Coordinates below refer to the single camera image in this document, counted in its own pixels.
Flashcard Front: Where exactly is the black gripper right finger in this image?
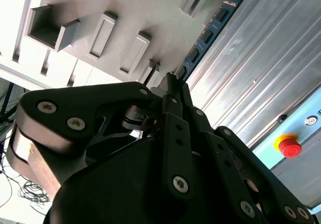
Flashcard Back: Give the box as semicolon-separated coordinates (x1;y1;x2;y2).
181;82;315;224

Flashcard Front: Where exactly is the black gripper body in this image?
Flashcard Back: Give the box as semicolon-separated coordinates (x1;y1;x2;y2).
44;135;242;224

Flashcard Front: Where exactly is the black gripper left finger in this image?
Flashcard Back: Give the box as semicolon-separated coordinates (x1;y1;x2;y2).
15;73;194;201

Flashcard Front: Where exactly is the blue RAM stick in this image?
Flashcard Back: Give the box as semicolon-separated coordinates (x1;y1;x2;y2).
175;0;246;82

